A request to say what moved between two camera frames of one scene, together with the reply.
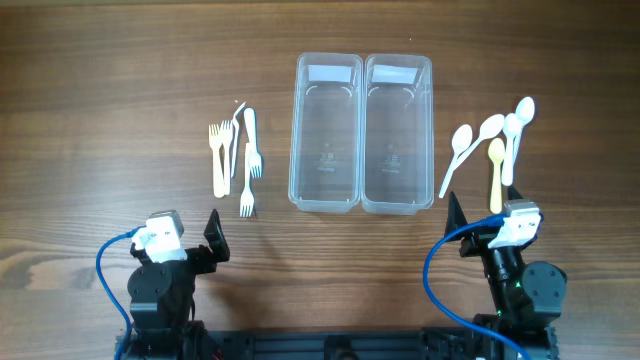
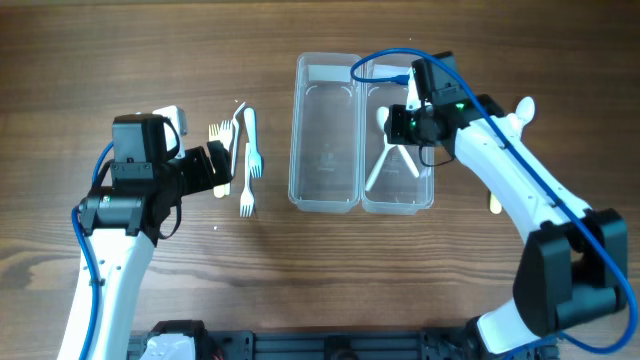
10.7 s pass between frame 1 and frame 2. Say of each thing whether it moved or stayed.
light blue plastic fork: stayed
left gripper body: moved
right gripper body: moved
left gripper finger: moved
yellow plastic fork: stayed
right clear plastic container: stayed
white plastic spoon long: moved
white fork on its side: stayed
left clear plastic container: stayed
